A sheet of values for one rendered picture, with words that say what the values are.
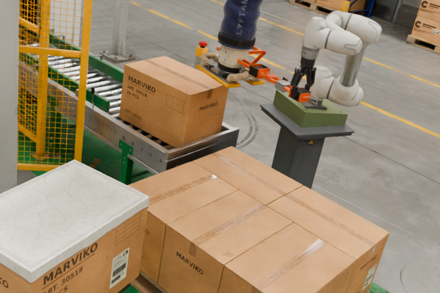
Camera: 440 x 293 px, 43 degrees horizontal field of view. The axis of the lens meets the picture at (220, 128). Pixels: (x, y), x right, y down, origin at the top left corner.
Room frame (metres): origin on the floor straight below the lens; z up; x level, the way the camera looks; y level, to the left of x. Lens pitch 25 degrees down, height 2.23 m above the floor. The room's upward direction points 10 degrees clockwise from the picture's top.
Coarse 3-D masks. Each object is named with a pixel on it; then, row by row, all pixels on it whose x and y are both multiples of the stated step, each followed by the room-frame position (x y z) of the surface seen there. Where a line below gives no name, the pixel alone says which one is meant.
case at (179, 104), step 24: (144, 72) 3.44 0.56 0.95; (168, 72) 3.52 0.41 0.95; (192, 72) 3.61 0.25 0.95; (144, 96) 3.40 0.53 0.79; (168, 96) 3.29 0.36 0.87; (192, 96) 3.20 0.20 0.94; (216, 96) 3.41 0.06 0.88; (144, 120) 3.39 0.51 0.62; (168, 120) 3.27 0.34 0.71; (192, 120) 3.24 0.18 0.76; (216, 120) 3.45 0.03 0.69; (168, 144) 3.26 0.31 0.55
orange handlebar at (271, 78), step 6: (216, 48) 3.34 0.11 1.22; (252, 48) 3.51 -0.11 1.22; (258, 48) 3.47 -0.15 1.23; (240, 60) 3.17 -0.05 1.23; (246, 60) 3.19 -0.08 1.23; (246, 66) 3.11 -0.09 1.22; (264, 78) 2.98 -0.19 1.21; (270, 78) 2.95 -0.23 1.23; (276, 78) 2.97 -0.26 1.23; (288, 90) 2.83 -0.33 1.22; (306, 96) 2.76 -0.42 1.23
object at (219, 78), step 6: (198, 66) 3.27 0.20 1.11; (210, 66) 3.24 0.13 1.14; (204, 72) 3.22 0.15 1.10; (210, 72) 3.20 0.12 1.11; (216, 78) 3.12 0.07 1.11; (222, 78) 3.11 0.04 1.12; (222, 84) 3.07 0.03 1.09; (228, 84) 3.05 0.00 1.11; (234, 84) 3.07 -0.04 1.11; (240, 84) 3.10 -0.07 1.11
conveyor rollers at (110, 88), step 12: (48, 60) 4.41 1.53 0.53; (60, 60) 4.42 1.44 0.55; (72, 60) 4.50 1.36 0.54; (72, 72) 4.20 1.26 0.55; (96, 72) 4.37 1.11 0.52; (60, 84) 3.91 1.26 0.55; (96, 84) 4.05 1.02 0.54; (108, 84) 4.14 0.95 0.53; (120, 84) 4.14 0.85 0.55; (108, 96) 3.92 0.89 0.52; (120, 96) 3.91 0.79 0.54; (120, 120) 3.48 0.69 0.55; (144, 132) 3.39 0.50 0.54
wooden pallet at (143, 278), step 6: (138, 276) 2.56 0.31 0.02; (144, 276) 2.44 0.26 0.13; (132, 282) 2.50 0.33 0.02; (138, 282) 2.51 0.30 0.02; (144, 282) 2.51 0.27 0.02; (150, 282) 2.52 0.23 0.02; (138, 288) 2.46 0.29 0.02; (144, 288) 2.46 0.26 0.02; (150, 288) 2.47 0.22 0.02; (156, 288) 2.48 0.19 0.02; (162, 288) 2.35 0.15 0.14
